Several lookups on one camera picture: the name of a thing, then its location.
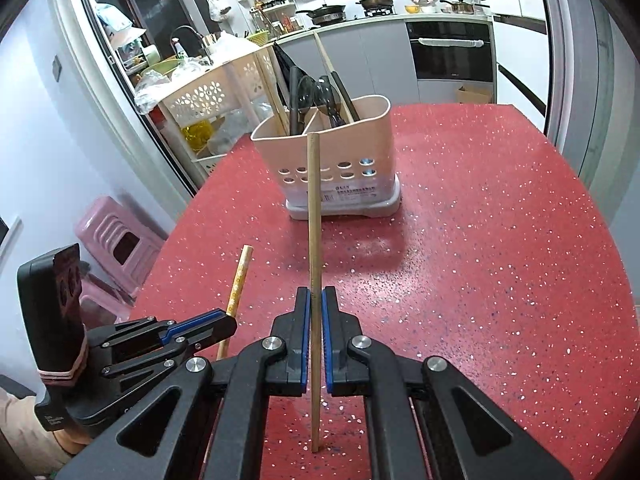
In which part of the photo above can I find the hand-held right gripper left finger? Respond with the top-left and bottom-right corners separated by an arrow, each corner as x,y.
55,286 -> 313,480

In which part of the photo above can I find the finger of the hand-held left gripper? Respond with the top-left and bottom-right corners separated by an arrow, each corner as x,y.
92,310 -> 238,356
100,337 -> 221,411

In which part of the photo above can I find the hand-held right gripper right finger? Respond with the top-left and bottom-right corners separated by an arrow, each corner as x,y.
321,286 -> 573,480

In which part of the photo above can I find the speckled yellow wooden chopstick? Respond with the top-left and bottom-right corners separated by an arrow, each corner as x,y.
215,245 -> 254,361

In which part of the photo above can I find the plain wooden chopstick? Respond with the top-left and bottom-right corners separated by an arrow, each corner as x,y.
306,133 -> 323,454
257,52 -> 291,137

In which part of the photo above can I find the beige utensil holder grey base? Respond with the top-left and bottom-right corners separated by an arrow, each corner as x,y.
250,94 -> 402,221

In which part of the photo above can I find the large dark plastic spoon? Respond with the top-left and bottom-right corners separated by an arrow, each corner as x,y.
314,76 -> 348,128

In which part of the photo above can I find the blue patterned wooden chopstick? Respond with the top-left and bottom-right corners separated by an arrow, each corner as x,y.
312,31 -> 362,123

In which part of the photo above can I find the person's left forearm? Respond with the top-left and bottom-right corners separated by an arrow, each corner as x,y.
0,387 -> 76,473

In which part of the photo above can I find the pink plastic stool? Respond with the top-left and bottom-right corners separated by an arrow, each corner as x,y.
75,196 -> 168,321

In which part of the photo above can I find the yellow oil bottle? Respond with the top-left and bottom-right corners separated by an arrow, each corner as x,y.
181,119 -> 218,151

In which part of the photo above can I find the beige perforated basket trolley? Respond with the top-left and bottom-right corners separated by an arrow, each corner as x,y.
157,45 -> 276,176

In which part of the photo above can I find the clear plastic bag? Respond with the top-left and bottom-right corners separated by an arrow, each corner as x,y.
135,67 -> 173,113

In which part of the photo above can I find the green basin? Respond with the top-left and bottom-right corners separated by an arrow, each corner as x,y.
142,57 -> 183,78

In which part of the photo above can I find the white plastic bag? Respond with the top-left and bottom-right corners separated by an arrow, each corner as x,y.
207,32 -> 261,66

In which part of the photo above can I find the cardboard box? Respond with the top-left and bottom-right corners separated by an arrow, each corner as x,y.
456,85 -> 493,106

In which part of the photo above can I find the kitchen faucet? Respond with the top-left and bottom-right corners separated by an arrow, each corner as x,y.
171,25 -> 211,61

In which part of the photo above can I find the black built-in oven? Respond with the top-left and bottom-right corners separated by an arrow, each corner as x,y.
406,20 -> 493,82

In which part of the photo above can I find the condiment rack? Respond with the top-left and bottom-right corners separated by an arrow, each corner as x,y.
250,0 -> 301,41

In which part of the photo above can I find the black wok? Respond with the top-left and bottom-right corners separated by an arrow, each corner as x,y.
296,4 -> 348,26

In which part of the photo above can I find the steel pot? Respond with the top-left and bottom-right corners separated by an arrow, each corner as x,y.
440,1 -> 491,15

